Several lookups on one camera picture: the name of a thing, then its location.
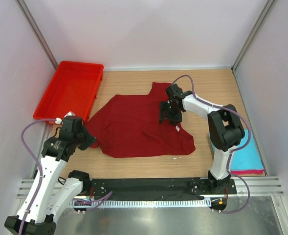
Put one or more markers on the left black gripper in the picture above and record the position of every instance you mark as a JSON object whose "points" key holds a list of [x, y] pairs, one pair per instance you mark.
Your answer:
{"points": [[90, 140]]}

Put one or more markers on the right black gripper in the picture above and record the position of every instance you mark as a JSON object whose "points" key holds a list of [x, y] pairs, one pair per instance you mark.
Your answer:
{"points": [[164, 105]]}

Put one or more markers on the dark red t-shirt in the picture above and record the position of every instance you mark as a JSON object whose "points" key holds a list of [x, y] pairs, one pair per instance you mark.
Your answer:
{"points": [[128, 126]]}

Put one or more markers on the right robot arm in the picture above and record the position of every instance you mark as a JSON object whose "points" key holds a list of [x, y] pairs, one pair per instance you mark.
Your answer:
{"points": [[225, 129]]}

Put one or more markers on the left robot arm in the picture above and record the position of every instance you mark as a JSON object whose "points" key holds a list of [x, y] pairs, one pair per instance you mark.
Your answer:
{"points": [[41, 209]]}

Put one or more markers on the red plastic bin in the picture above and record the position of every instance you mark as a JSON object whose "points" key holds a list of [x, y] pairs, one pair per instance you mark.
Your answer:
{"points": [[73, 88]]}

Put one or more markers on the folded blue t-shirt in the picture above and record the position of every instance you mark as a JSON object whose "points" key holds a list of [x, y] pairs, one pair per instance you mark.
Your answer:
{"points": [[246, 158]]}

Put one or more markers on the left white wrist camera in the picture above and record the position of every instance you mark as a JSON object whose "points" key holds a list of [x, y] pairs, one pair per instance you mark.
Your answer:
{"points": [[69, 115]]}

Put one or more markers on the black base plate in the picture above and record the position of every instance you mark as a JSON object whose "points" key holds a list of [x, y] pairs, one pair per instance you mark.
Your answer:
{"points": [[159, 189]]}

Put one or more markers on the white slotted cable duct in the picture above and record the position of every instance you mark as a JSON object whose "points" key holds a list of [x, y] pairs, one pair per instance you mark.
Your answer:
{"points": [[206, 202]]}

